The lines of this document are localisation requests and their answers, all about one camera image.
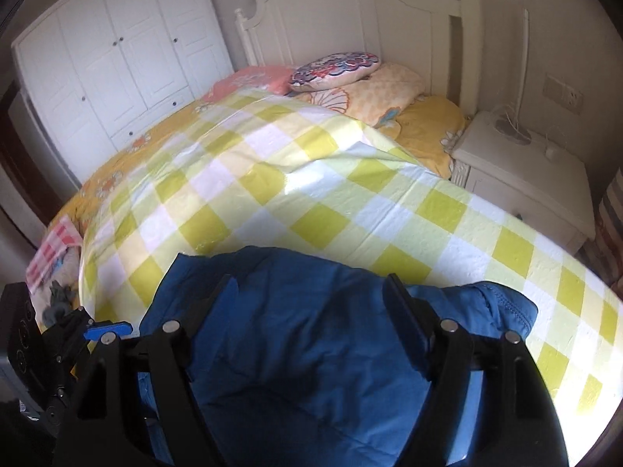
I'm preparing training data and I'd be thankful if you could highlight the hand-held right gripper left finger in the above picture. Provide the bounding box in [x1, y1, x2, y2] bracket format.
[53, 275, 238, 467]

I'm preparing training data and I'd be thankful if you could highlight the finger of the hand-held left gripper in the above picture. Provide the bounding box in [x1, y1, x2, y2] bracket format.
[43, 306, 134, 415]

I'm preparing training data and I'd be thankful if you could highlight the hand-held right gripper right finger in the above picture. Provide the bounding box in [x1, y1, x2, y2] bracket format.
[382, 274, 571, 467]

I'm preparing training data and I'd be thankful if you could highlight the blue puffer jacket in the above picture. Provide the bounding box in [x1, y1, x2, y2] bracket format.
[136, 246, 539, 467]

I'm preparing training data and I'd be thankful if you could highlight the dark grey cloth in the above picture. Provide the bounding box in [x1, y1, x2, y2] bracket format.
[38, 278, 81, 334]

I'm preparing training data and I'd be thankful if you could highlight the red checked cloth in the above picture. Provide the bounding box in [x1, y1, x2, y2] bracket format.
[25, 218, 84, 298]

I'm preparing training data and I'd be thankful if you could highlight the dark wooden door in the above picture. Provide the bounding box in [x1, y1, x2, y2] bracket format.
[0, 80, 81, 251]

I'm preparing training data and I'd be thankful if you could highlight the white nightstand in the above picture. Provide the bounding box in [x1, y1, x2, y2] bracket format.
[450, 110, 597, 256]

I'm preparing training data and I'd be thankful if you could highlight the yellow checked blanket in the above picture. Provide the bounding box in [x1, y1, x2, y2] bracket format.
[78, 88, 623, 451]

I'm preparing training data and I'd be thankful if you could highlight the striped printed curtain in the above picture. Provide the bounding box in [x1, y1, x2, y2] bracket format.
[578, 164, 623, 295]

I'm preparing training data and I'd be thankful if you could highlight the orange floral pillow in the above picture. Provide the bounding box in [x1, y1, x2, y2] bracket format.
[296, 61, 430, 141]

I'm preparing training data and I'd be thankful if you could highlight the white wardrobe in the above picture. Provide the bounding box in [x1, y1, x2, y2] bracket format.
[11, 0, 235, 183]

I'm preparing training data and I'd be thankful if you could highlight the round patterned cushion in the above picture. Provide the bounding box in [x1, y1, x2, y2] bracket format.
[289, 52, 384, 93]

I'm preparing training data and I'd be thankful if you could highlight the pink pillow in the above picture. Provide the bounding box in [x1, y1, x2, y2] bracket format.
[201, 63, 299, 104]

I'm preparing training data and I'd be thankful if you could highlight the white bed headboard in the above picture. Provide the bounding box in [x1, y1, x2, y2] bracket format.
[234, 0, 484, 118]

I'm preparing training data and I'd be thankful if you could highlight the wall socket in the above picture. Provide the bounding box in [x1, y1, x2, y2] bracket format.
[542, 74, 584, 109]

